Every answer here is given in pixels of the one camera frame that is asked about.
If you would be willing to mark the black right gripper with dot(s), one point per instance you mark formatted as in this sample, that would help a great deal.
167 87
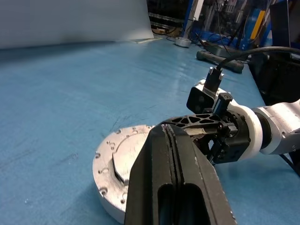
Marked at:
234 140

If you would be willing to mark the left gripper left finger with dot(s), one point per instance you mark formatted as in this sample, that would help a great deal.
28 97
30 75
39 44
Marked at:
150 178

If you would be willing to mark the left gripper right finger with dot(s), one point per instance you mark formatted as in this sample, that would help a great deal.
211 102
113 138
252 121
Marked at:
199 187

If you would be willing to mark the round silver motor lid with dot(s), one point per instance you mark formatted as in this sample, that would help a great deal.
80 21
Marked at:
122 150

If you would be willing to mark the motor housing with copper windings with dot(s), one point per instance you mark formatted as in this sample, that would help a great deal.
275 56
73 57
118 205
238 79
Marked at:
110 206

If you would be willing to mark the small silver round motor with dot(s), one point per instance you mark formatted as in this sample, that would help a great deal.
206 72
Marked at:
182 42

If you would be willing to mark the dark grey cylindrical bar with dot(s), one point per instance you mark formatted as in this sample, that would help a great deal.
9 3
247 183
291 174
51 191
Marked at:
211 57

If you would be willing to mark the dark metal base block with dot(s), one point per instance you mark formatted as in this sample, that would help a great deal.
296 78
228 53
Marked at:
220 49

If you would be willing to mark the black case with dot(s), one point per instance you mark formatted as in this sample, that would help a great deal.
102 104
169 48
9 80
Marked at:
276 82

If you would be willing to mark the flat pale green sheet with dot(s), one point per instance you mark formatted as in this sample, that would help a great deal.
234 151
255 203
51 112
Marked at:
145 39

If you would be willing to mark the black shelf rack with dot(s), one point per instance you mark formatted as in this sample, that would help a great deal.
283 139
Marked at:
164 14

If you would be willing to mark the white panel board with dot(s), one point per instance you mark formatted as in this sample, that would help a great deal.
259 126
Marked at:
70 21

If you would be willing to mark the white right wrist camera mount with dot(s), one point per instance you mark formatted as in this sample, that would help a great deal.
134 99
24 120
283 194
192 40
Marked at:
254 131

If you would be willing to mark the wide blue metal frame post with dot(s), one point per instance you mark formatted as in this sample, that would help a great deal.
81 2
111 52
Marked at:
247 23

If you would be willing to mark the thin blue metal post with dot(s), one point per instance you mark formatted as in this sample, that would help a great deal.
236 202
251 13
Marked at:
188 18

